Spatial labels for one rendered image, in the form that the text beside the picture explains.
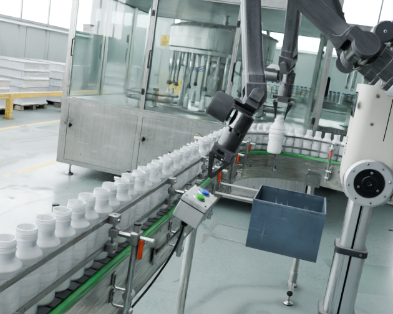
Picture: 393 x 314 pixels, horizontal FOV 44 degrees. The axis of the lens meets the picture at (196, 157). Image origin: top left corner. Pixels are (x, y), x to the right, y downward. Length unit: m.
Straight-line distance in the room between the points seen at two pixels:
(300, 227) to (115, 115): 3.59
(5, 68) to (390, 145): 9.61
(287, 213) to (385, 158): 0.61
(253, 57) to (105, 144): 4.23
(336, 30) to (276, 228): 0.97
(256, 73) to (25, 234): 0.76
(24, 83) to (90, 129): 5.15
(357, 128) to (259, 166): 1.58
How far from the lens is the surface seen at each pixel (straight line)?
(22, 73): 10.54
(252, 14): 1.43
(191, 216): 1.35
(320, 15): 1.49
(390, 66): 1.48
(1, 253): 0.83
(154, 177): 1.45
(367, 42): 1.46
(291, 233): 2.14
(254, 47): 1.38
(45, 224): 0.92
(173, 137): 5.20
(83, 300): 1.07
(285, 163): 3.25
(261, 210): 2.12
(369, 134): 1.63
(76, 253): 1.04
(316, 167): 3.28
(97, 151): 5.54
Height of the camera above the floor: 1.48
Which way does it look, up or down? 11 degrees down
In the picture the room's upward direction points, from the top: 9 degrees clockwise
